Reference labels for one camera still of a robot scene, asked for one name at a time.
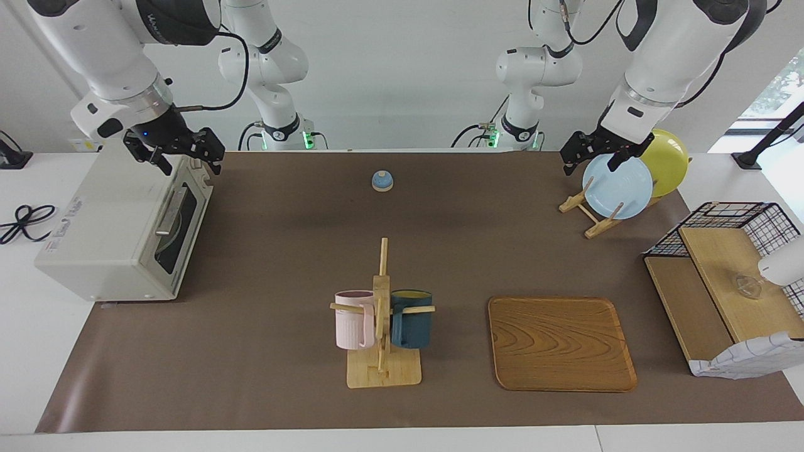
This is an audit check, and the white checked cloth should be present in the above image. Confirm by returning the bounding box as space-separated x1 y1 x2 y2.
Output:
689 331 804 379

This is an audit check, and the black left base cable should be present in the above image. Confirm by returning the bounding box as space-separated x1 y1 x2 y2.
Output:
451 94 501 149

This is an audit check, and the coiled black cable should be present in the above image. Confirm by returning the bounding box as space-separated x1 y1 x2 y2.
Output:
0 204 57 245

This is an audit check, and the white rounded device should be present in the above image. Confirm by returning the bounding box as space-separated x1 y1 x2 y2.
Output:
757 235 804 286

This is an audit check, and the wooden plate rack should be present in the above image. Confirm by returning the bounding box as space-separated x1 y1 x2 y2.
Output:
558 176 666 240

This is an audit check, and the dark blue mug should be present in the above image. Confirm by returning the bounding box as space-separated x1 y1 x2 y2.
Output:
390 289 434 350

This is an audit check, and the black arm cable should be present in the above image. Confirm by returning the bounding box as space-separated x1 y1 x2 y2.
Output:
559 0 729 107
173 31 250 114

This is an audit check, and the black clamp stand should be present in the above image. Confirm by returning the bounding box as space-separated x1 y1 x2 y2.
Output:
732 100 804 170

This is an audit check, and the brown wooden tray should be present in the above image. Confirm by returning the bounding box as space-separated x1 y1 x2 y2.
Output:
488 296 638 393

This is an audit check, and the yellow plate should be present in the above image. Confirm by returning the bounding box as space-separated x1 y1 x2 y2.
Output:
631 129 690 198

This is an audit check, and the wooden mug tree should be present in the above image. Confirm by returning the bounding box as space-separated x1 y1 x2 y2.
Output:
330 237 436 389

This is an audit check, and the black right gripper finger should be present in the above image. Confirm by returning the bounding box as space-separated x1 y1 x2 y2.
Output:
124 139 173 176
185 127 225 175

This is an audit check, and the small clear glass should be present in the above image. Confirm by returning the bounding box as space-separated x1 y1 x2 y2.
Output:
732 273 764 299

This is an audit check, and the brown table mat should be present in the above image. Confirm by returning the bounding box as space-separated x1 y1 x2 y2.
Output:
35 151 804 434

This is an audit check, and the light wooden shelf board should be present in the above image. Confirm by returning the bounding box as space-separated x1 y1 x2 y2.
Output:
680 226 804 343

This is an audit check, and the light blue plate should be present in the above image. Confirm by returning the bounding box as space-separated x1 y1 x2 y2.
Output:
582 151 654 220

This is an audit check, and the glass oven door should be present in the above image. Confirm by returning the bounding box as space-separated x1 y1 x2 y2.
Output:
151 164 214 299

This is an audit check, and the black desk mount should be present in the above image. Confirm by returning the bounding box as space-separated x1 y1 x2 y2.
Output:
0 129 33 170

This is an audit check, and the black wire basket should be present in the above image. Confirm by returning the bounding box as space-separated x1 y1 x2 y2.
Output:
644 201 804 315

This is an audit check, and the pink mug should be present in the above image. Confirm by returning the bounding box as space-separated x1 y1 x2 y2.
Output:
334 289 376 350

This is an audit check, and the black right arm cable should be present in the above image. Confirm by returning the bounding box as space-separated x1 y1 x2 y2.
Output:
173 31 250 114

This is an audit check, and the beige toaster oven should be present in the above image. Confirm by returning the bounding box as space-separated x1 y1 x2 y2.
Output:
35 139 214 303

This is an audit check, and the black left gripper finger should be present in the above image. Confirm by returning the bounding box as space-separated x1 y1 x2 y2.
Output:
560 130 599 176
606 133 655 173

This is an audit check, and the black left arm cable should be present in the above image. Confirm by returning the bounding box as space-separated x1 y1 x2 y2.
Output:
559 0 729 107

